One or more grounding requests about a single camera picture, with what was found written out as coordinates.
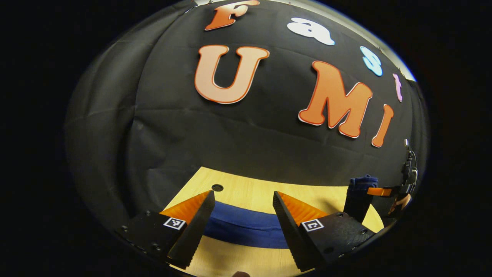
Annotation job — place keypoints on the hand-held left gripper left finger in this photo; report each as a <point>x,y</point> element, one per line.
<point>196,231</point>

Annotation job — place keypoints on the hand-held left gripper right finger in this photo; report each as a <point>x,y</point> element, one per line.
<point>290,231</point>

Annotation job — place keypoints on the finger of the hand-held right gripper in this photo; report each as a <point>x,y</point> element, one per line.
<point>378,191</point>

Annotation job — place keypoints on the blue jeans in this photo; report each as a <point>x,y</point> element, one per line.
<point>246,231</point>

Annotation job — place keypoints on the black backdrop cloth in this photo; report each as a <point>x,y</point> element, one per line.
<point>230,134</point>

